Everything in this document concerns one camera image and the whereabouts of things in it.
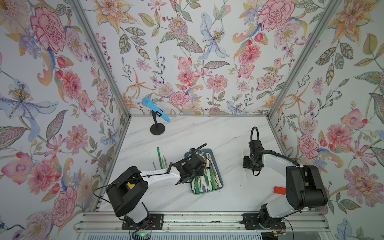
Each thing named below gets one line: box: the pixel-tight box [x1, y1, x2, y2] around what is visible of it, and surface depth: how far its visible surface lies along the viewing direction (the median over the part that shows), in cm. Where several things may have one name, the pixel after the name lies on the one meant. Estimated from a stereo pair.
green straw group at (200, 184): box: [194, 175, 209, 194], surface depth 86 cm
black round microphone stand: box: [150, 110, 165, 135], surface depth 113 cm
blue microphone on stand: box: [142, 96, 171, 123], surface depth 99 cm
